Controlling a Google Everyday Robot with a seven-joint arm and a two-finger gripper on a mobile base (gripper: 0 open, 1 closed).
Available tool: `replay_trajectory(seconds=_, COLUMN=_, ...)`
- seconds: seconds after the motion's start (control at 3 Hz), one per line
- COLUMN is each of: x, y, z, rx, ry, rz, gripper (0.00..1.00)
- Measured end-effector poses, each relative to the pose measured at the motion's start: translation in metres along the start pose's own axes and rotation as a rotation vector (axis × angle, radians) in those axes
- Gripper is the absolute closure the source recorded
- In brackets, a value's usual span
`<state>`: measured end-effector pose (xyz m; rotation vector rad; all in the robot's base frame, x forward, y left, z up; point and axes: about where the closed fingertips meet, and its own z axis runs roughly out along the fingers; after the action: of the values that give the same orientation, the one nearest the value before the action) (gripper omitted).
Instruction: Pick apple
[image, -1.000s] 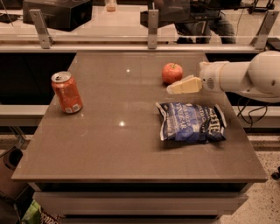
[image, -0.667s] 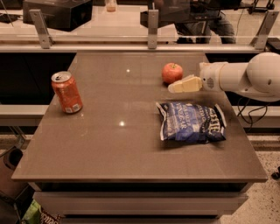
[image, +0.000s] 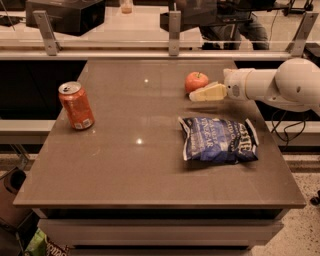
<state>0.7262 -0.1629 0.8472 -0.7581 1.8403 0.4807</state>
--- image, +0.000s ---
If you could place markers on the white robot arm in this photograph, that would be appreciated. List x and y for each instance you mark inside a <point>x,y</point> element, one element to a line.
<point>293,86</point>

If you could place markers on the middle metal glass bracket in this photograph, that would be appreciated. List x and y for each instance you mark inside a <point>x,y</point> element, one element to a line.
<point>174,32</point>

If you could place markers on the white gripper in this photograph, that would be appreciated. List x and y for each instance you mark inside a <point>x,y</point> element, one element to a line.
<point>235,84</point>

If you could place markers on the grey table drawer base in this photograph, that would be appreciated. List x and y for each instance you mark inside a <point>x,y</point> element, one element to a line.
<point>195,236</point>

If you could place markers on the metal glass bracket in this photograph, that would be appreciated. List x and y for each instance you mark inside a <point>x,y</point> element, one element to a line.
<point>174,32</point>
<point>296,47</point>
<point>51,44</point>

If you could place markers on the right metal glass bracket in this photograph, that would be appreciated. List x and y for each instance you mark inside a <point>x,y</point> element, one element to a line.
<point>296,47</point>

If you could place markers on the green snack bag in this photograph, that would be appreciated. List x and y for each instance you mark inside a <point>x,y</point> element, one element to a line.
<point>42,245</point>

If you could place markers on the black box on counter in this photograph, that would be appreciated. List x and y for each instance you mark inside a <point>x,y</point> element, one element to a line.
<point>72,17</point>

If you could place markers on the orange soda can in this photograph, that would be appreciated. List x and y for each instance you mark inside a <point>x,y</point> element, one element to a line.
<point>74,100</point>

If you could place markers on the person in jeans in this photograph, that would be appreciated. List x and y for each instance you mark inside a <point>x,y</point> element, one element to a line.
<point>247,25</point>

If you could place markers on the left metal glass bracket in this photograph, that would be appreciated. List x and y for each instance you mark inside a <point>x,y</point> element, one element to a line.
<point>51,44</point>

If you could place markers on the blue chip bag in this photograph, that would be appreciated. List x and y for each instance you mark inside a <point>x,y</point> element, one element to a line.
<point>219,141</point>

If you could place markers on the plastic cup with drink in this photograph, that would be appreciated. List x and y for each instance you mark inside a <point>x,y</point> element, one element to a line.
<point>126,6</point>

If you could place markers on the red apple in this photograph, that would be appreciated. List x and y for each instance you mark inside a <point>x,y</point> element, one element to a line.
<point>195,80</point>

